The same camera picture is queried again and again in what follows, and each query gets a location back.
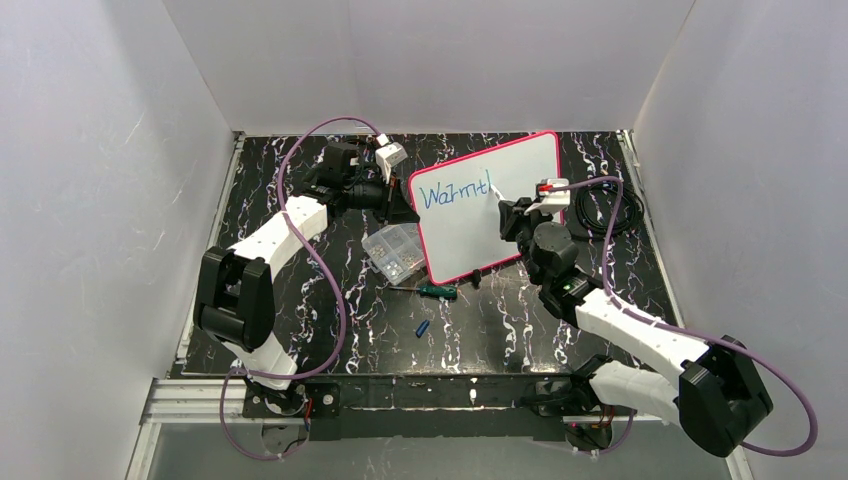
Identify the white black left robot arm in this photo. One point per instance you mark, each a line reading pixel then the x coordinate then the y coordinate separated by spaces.
pixel 234 301

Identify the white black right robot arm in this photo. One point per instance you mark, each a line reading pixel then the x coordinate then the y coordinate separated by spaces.
pixel 712 392

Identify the white blue marker pen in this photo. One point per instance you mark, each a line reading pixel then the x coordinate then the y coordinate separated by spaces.
pixel 496 193

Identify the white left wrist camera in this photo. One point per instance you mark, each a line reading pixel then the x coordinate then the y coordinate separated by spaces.
pixel 387 155

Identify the aluminium rail left edge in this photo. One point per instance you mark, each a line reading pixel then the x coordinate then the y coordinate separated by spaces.
pixel 181 417

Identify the clear plastic screw box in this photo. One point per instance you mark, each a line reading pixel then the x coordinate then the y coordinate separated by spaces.
pixel 395 251

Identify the green handled screwdriver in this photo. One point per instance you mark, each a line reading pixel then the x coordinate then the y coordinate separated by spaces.
pixel 431 291

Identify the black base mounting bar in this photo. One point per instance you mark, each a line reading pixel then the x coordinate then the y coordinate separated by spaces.
pixel 549 408

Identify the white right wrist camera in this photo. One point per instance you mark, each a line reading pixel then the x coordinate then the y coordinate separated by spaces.
pixel 552 197

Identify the aluminium rail right edge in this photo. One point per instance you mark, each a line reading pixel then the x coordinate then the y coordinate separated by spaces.
pixel 631 160

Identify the blue marker cap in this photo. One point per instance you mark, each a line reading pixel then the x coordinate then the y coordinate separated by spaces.
pixel 422 328

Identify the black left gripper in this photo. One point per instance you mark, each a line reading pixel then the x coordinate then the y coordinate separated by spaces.
pixel 390 201

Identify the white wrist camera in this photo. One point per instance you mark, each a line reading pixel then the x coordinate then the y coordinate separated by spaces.
pixel 387 155
pixel 552 197

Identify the aluminium rail edge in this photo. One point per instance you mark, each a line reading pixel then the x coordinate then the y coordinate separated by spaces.
pixel 181 417
pixel 631 160

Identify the pink framed whiteboard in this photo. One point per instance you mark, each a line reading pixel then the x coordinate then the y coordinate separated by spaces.
pixel 459 217

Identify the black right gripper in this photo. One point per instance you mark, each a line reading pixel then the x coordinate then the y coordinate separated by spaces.
pixel 510 216

